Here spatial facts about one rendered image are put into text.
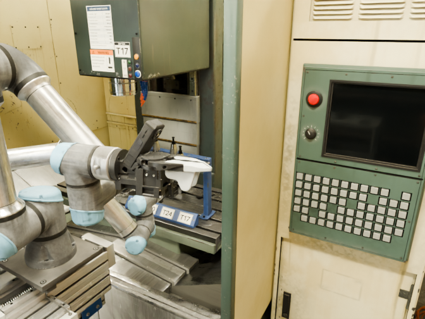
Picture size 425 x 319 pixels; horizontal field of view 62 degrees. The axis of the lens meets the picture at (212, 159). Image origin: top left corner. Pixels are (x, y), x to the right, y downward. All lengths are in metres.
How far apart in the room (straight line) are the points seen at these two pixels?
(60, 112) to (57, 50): 2.16
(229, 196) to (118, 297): 0.82
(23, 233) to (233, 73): 0.70
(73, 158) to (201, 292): 1.07
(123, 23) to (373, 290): 1.61
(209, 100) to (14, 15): 1.47
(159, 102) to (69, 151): 1.76
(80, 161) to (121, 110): 2.58
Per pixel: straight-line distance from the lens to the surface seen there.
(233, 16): 0.98
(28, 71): 1.02
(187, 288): 1.76
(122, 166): 0.78
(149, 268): 1.85
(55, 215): 1.15
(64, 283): 1.26
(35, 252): 1.21
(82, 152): 0.81
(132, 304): 1.67
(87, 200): 0.85
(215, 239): 1.73
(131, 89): 2.09
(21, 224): 1.06
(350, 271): 1.65
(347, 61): 1.35
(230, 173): 1.06
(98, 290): 1.39
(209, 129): 2.42
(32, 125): 3.02
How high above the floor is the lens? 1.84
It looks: 20 degrees down
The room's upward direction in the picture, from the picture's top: straight up
